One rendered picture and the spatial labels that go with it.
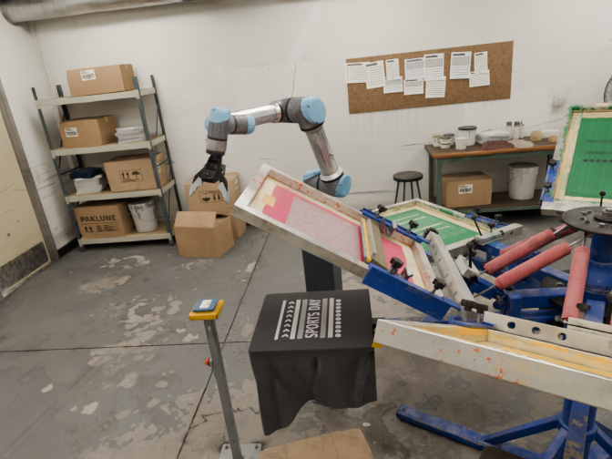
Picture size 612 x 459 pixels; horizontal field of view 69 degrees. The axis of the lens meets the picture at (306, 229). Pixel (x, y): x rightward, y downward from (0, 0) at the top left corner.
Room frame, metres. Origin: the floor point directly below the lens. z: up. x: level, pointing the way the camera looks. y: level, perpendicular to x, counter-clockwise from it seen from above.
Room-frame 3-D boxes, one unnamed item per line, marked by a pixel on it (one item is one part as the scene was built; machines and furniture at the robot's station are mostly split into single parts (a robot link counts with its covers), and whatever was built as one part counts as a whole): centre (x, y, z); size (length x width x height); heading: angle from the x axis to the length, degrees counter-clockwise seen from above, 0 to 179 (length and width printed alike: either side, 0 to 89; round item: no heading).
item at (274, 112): (1.97, 0.16, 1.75); 0.49 x 0.11 x 0.12; 137
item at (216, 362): (1.78, 0.49, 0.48); 0.22 x 0.22 x 0.96; 84
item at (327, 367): (1.40, 0.02, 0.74); 0.46 x 0.04 x 0.42; 84
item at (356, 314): (1.61, 0.00, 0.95); 0.48 x 0.44 x 0.01; 84
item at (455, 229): (2.31, -0.74, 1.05); 1.08 x 0.61 x 0.23; 24
